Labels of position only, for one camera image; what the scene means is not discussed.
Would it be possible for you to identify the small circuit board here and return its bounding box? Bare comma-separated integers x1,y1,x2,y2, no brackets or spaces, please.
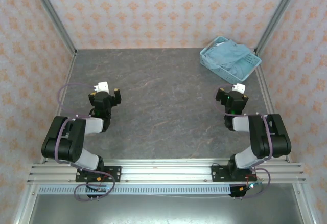
240,182,263,192
85,184,108,193

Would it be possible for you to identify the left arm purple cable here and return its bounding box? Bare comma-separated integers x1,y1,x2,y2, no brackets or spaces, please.
55,82,116,201

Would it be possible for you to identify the aluminium frame post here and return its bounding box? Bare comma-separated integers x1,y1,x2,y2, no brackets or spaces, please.
27,0,78,56
254,0,305,56

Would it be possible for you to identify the light blue printed t-shirt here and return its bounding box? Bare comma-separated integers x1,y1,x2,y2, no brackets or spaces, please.
204,39,252,79

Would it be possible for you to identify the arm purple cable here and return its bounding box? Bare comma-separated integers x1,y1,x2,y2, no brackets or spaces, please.
55,82,116,201
214,98,274,200

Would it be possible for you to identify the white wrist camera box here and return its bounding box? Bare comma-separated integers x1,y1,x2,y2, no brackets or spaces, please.
231,83,246,94
92,81,109,94

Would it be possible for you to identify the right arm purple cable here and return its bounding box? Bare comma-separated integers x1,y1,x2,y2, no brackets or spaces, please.
214,98,274,200

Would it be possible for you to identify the aluminium mounting rail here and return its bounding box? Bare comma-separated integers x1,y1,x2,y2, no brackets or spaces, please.
27,159,307,184

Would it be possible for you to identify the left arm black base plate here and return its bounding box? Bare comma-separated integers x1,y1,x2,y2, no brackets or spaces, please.
75,166,122,183

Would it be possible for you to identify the light blue plastic basket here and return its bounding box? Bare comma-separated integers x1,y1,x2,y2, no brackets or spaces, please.
199,36,263,84

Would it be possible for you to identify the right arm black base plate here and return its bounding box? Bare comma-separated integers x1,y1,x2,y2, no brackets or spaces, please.
211,164,258,183

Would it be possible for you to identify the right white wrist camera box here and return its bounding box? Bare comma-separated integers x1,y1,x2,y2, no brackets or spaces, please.
231,83,246,94

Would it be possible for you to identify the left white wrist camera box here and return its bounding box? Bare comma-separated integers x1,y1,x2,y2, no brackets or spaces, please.
92,81,109,94

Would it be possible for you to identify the slotted grey cable duct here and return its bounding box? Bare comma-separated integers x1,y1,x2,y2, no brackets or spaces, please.
38,185,232,196

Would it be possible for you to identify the aluminium table side rail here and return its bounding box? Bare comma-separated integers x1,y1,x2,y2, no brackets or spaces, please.
255,52,292,164
40,52,77,164

